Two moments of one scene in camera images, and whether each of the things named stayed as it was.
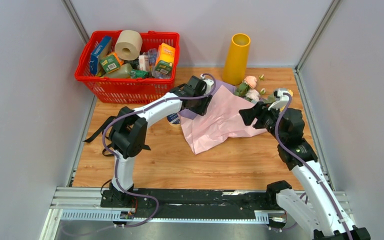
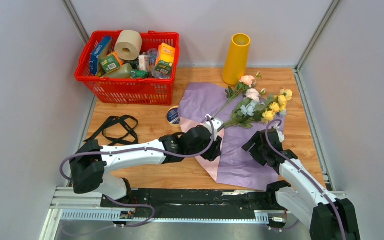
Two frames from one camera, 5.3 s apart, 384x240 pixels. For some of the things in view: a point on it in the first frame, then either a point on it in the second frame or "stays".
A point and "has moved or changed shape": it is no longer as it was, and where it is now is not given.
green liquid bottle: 124,72 stays
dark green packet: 138,73 stays
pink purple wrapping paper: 221,120 has moved or changed shape
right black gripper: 248,115 to 255,139
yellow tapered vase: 236,60 stays
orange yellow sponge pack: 165,58 stays
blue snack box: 102,48 stays
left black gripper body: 201,105 to 194,151
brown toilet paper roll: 128,44 stays
